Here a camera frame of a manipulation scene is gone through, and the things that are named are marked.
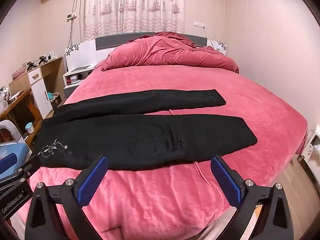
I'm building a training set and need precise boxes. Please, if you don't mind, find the desk clutter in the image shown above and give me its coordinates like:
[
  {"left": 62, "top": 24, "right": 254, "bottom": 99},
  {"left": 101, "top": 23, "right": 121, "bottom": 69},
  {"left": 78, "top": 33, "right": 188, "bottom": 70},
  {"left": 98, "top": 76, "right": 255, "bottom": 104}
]
[{"left": 0, "top": 86, "right": 16, "bottom": 106}]

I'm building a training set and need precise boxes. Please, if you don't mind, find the white grey chair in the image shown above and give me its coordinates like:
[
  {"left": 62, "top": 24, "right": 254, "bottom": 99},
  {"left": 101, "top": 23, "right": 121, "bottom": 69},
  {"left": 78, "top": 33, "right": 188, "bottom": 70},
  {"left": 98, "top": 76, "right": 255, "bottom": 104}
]
[{"left": 0, "top": 120, "right": 24, "bottom": 145}]

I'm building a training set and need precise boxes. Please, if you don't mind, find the black sweatshirt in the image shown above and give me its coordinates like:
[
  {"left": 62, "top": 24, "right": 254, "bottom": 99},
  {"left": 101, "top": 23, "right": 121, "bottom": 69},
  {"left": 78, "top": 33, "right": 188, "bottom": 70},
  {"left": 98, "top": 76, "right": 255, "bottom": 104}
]
[{"left": 37, "top": 89, "right": 258, "bottom": 172}]

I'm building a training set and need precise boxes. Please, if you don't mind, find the light blue cushion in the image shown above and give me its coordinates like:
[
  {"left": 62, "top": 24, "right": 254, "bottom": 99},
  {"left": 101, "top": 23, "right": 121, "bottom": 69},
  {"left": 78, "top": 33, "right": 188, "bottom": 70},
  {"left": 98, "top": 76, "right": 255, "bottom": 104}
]
[{"left": 0, "top": 141, "right": 32, "bottom": 170}]

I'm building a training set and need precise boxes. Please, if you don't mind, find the pink bag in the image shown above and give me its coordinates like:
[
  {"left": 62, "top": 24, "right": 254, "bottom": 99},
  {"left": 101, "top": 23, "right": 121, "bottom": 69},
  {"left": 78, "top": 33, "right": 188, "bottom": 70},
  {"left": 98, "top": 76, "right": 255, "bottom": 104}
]
[{"left": 12, "top": 66, "right": 28, "bottom": 78}]

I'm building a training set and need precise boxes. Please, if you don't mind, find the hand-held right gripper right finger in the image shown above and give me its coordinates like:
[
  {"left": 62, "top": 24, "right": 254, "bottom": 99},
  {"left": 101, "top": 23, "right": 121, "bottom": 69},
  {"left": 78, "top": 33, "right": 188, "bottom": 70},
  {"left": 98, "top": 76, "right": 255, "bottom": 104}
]
[{"left": 211, "top": 155, "right": 295, "bottom": 240}]

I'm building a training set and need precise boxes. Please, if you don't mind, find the wooden desk with white door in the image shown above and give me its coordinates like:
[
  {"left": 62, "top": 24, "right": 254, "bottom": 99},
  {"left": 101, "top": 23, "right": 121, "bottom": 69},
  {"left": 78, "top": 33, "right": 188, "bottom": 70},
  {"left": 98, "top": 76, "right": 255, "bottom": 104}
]
[{"left": 9, "top": 56, "right": 64, "bottom": 119}]

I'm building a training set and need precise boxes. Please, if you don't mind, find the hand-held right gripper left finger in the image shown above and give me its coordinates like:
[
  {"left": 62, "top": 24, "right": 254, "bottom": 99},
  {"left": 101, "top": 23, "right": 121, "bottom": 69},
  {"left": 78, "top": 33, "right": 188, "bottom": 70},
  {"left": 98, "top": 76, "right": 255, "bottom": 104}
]
[{"left": 24, "top": 155, "right": 109, "bottom": 240}]

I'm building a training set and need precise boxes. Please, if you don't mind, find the cardboard box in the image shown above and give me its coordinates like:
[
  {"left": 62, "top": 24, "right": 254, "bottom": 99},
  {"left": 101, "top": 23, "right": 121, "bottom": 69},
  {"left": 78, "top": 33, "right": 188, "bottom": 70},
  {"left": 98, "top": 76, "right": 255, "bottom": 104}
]
[{"left": 49, "top": 94, "right": 62, "bottom": 108}]

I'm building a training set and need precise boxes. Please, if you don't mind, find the grey white headboard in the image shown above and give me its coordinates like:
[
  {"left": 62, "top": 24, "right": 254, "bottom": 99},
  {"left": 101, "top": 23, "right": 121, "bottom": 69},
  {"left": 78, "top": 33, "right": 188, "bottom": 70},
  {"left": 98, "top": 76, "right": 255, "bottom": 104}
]
[{"left": 65, "top": 32, "right": 228, "bottom": 68}]

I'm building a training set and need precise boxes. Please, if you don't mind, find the pink duvet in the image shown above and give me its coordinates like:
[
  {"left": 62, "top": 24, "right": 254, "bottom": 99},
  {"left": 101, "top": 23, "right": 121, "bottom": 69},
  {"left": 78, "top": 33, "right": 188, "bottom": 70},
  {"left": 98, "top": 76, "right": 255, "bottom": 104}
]
[{"left": 94, "top": 32, "right": 239, "bottom": 74}]

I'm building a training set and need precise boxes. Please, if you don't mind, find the ship print curtain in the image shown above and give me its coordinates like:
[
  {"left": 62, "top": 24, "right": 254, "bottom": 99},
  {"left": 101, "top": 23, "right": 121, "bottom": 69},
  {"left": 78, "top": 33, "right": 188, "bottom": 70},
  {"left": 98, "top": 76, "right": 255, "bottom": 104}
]
[{"left": 84, "top": 0, "right": 185, "bottom": 40}]

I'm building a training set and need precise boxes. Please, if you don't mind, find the white floor appliance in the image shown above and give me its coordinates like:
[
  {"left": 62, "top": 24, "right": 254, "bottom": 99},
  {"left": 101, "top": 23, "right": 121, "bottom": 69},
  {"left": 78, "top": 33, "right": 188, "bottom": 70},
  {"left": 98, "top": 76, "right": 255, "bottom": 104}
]
[{"left": 306, "top": 125, "right": 320, "bottom": 160}]

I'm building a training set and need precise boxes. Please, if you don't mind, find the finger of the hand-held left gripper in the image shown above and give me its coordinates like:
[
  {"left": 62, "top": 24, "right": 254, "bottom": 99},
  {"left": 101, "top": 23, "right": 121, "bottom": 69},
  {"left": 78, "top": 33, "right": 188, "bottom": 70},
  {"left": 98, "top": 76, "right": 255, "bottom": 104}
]
[
  {"left": 0, "top": 156, "right": 41, "bottom": 192},
  {"left": 0, "top": 153, "right": 17, "bottom": 174}
]

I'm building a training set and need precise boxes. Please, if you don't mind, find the white grey nightstand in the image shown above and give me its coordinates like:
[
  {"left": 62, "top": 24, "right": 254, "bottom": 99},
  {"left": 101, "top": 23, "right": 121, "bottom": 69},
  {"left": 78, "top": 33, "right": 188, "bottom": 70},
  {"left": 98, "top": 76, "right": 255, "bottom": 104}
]
[{"left": 62, "top": 65, "right": 97, "bottom": 98}]

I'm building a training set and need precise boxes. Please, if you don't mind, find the low wooden desk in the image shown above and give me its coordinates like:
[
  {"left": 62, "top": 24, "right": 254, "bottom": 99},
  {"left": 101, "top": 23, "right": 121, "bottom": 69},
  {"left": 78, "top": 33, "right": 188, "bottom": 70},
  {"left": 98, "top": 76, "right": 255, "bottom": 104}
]
[{"left": 0, "top": 89, "right": 43, "bottom": 148}]

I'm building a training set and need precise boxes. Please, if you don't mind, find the pink bed sheet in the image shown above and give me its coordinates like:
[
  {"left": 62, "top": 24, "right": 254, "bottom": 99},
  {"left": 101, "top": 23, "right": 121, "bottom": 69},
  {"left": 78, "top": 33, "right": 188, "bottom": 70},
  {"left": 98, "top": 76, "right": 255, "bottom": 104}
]
[{"left": 19, "top": 52, "right": 308, "bottom": 240}]

